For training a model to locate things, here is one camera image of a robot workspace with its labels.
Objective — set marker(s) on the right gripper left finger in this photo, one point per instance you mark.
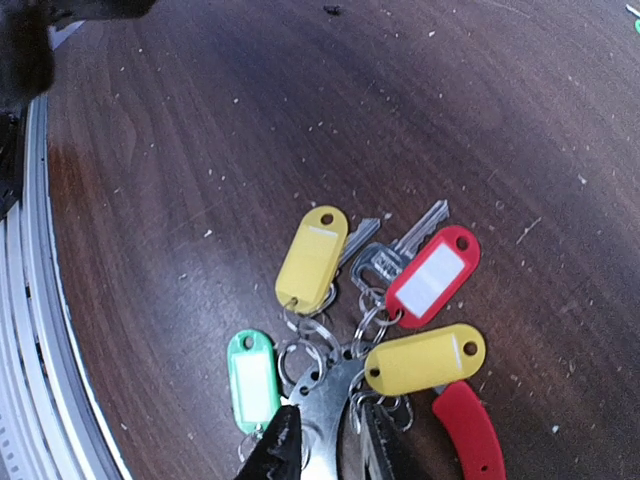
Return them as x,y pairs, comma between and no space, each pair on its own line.
278,455

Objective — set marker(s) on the metal keyring with red handle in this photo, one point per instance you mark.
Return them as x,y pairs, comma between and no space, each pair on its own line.
328,409

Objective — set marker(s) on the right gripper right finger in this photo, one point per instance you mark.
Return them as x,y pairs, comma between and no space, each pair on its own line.
383,454

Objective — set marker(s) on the yellow tag on ring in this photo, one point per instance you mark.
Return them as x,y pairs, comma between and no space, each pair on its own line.
312,260
426,360

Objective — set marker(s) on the green tag on ring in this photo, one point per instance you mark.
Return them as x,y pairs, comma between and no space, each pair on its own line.
253,380

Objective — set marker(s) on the red tag on ring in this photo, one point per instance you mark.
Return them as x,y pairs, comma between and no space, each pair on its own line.
432,278

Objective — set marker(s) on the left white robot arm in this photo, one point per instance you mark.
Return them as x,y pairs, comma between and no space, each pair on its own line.
28,68

